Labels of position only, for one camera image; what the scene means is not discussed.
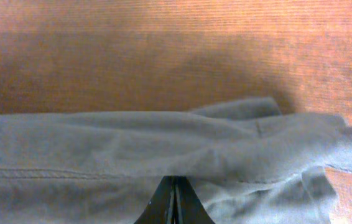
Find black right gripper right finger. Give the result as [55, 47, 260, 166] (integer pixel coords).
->
[174, 177, 215, 224]

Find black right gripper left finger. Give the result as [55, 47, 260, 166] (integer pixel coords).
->
[134, 176, 175, 224]

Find grey shorts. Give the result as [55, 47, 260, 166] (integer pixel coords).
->
[0, 98, 352, 223]

